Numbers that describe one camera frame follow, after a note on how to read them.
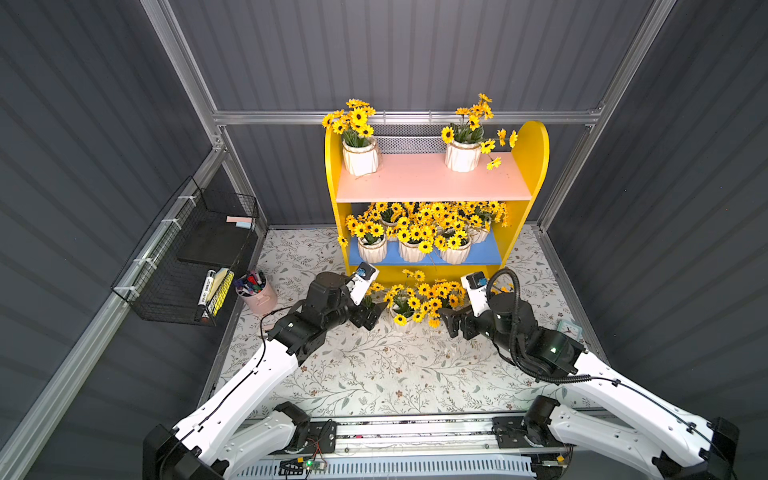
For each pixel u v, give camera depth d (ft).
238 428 1.46
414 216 2.65
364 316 2.15
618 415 1.52
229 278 2.32
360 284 2.07
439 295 2.76
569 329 2.94
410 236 2.60
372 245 2.84
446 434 2.47
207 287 2.28
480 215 2.97
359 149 2.37
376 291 2.83
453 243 2.59
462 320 2.09
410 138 3.25
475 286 2.00
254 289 2.89
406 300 2.82
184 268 2.41
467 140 2.43
